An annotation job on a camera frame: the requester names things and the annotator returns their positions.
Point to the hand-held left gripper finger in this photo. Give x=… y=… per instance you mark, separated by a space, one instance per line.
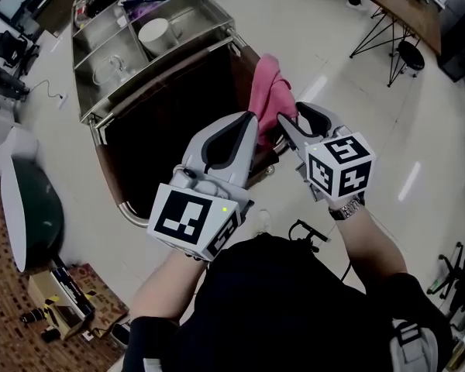
x=195 y=145
x=249 y=157

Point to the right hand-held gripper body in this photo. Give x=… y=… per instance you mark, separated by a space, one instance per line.
x=341 y=165

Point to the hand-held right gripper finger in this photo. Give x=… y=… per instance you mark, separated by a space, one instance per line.
x=295 y=136
x=330 y=119

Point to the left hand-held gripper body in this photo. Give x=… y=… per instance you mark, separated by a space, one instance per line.
x=186 y=219

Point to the pink cloth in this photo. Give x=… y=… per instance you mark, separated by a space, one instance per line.
x=269 y=91

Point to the person's left forearm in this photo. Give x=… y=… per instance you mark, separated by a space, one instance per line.
x=166 y=285

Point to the person's right forearm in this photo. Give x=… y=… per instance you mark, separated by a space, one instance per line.
x=372 y=246

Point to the black cart bag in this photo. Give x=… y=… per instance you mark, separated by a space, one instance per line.
x=170 y=111

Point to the stainless steel service cart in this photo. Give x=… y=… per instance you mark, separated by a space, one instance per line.
x=108 y=41

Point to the silver wristwatch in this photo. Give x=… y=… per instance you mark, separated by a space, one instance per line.
x=346 y=209

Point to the person's white shoe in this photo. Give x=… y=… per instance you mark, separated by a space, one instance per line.
x=263 y=221

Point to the black round stool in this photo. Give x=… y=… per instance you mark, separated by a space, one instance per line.
x=410 y=54

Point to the clear glass jug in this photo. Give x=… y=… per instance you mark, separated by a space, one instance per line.
x=110 y=70

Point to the white mug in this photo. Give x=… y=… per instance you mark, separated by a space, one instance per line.
x=155 y=37

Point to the person's black shirt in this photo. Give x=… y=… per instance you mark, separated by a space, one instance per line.
x=279 y=308

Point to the wooden table with black legs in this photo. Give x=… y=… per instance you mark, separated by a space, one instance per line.
x=408 y=16

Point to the white and black device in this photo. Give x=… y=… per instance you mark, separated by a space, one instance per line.
x=121 y=335

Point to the purple packet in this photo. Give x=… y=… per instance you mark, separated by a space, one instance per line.
x=141 y=13

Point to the open cardboard box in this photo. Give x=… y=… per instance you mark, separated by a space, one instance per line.
x=67 y=300

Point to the black cabinet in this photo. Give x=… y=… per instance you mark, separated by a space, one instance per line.
x=461 y=49

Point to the white and green round chair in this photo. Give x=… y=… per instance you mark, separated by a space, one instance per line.
x=27 y=200

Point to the small black device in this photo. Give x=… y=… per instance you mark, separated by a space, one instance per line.
x=50 y=335

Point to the brown patterned rug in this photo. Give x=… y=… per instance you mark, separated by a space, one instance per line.
x=4 y=293

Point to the black mesh office chair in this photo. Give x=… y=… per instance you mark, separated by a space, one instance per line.
x=2 y=81
x=11 y=49

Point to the black camera lens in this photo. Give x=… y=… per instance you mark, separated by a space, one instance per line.
x=33 y=316

